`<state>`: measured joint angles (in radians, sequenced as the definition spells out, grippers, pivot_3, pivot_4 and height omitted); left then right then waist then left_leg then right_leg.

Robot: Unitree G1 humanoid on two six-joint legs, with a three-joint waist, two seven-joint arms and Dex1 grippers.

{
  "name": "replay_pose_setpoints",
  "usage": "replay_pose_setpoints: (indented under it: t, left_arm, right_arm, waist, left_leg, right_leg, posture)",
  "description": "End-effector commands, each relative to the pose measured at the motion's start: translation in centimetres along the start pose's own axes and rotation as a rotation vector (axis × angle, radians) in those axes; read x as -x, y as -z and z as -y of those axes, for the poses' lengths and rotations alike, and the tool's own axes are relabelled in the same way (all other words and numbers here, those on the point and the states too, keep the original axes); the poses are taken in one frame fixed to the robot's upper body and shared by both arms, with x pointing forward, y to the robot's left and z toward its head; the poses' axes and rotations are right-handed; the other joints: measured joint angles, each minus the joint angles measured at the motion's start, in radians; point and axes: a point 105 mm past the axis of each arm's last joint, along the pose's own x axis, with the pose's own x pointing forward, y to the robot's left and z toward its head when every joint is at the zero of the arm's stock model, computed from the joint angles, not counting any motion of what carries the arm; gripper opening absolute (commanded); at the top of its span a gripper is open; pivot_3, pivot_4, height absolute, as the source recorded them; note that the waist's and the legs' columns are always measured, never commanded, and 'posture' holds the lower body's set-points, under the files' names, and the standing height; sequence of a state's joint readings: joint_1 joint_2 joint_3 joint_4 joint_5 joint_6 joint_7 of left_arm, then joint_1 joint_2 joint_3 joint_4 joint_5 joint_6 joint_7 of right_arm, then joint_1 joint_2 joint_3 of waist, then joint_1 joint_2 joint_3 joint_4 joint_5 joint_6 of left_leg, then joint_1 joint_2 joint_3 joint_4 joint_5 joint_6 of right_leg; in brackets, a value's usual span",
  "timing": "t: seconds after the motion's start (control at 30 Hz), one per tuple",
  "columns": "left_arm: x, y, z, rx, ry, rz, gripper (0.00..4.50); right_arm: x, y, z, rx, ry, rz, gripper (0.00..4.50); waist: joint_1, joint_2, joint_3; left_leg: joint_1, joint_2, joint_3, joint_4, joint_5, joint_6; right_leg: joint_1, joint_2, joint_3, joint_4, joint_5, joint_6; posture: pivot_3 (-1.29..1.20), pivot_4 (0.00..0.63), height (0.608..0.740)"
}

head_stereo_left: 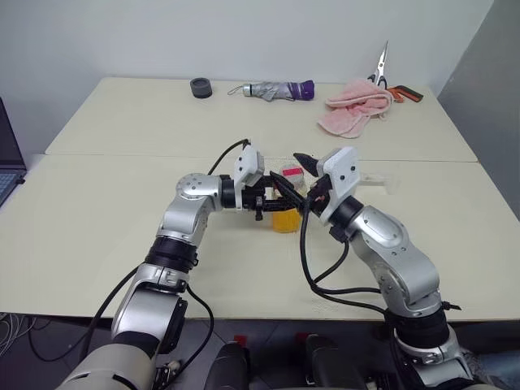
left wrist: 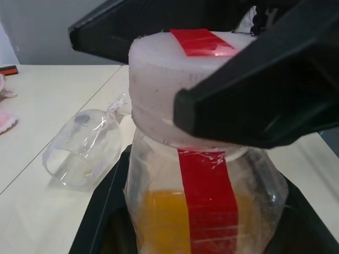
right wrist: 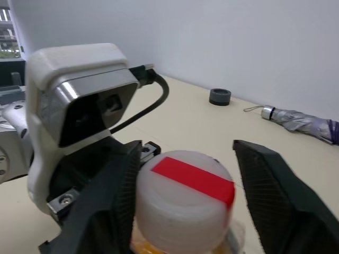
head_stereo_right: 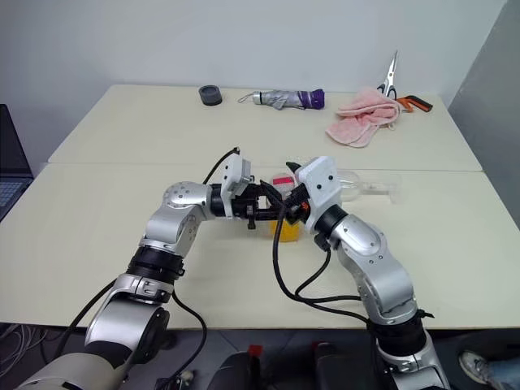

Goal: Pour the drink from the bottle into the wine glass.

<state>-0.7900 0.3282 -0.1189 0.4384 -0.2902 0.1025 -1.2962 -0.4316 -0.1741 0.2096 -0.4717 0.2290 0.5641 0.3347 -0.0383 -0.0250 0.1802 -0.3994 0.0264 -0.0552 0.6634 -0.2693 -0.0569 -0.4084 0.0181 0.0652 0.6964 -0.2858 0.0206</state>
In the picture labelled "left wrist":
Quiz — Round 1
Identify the clear wine glass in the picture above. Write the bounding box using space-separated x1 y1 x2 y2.
42 94 133 191

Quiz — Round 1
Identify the pink towel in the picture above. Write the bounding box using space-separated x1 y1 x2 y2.
0 73 19 135

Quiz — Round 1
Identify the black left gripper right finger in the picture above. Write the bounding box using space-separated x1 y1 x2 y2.
173 0 339 150

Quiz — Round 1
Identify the black tray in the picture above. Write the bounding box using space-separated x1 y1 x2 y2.
68 144 339 254

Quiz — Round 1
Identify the orange and black tool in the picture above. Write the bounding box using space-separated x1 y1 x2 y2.
0 65 19 77

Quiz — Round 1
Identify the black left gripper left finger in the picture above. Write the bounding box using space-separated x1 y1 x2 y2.
67 0 255 66

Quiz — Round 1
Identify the clear bottle with red tape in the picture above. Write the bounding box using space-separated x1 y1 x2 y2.
122 28 290 254

